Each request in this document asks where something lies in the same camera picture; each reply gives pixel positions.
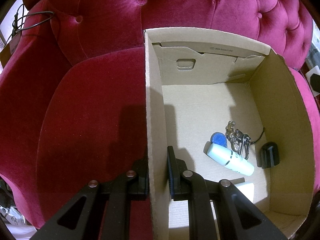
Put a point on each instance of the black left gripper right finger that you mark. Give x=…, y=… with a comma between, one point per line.
x=217, y=210

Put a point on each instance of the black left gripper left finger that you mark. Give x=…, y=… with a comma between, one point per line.
x=100, y=210

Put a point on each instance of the brown cardboard box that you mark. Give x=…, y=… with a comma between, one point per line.
x=197, y=80

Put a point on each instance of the white usb charger plug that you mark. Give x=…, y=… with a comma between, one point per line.
x=313, y=78

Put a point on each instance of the white rectangular block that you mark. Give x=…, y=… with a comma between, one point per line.
x=247, y=189

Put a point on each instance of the light blue white tube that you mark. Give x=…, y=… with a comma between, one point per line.
x=230, y=159

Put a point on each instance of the black plastic cap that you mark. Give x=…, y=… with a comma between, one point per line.
x=269, y=155

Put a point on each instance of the blue round key fob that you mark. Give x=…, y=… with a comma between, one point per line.
x=219, y=139

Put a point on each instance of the red velvet tufted sofa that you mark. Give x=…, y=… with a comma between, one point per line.
x=73, y=94

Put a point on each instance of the brown leather tag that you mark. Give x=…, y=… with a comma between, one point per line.
x=9, y=49

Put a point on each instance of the metal keychain with carabiner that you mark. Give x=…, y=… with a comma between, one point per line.
x=240, y=142

